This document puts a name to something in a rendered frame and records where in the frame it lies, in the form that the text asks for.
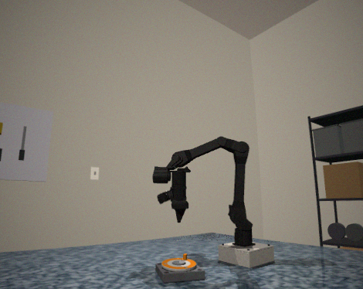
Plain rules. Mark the orange round plate with tab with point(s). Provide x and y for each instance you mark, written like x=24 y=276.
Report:
x=189 y=264

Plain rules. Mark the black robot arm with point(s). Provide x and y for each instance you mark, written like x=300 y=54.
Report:
x=237 y=211

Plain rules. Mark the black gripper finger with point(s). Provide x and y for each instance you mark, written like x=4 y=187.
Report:
x=179 y=214

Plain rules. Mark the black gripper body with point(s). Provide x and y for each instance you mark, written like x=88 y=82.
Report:
x=179 y=194

